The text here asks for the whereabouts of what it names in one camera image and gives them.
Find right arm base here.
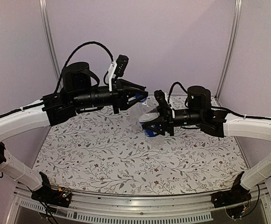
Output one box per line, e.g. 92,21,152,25
211,185,251,208

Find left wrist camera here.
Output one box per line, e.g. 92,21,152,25
103,55,129,92

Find blue bottle cap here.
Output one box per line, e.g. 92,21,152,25
135,94,147,102

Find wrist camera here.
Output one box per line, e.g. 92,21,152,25
103,55,129,92
154,90,171,112

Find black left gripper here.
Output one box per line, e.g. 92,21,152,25
72,79,148,114

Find left aluminium corner post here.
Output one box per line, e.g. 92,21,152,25
39,0,61,82

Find right aluminium corner post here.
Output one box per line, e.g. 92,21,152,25
215,0,243,101

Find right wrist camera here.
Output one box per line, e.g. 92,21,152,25
154,90,171,112

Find left camera cable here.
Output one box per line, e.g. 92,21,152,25
55,41,115,94

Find camera cable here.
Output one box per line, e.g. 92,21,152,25
167,81,188,103
55,41,115,94

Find aluminium corner post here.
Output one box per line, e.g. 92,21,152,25
215,0,243,101
39,0,61,82

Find right camera cable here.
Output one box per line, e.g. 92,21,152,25
167,81,188,103

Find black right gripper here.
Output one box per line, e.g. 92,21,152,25
142,104,203,135

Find aluminium front rail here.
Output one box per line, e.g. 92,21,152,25
6,183,271,224

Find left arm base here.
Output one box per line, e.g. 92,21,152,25
31,172,72,208

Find floral tablecloth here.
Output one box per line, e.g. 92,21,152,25
33,107,247,195

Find clear bottle with blue label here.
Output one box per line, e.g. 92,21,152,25
138,98,164,147

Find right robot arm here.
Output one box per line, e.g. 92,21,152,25
141,85,271,203

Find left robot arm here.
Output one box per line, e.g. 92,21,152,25
0,62,148,203

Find small clear bottle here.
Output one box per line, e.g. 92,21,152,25
129,103,141,131

